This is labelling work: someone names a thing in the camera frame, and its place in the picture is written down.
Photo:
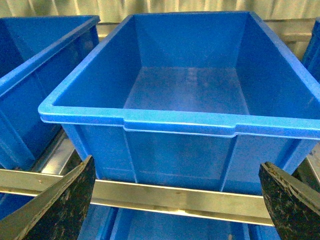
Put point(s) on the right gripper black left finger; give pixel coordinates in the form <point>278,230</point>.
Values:
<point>58,212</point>

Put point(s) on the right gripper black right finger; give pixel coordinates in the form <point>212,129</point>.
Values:
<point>293,206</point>

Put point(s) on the blue bin lower shelf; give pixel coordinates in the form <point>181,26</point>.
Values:
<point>111,223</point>

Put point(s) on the blue plastic bin centre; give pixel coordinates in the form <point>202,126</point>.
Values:
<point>189,100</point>

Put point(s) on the blue plastic bin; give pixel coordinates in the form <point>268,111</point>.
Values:
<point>311,57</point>
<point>36,54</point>
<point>189,100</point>

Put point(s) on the blue plastic bin far right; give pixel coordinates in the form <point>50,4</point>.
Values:
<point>311,57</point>

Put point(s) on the blue plastic bin left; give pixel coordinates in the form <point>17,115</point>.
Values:
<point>36,54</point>

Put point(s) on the metal rack front rail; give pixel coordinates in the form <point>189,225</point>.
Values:
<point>233,207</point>

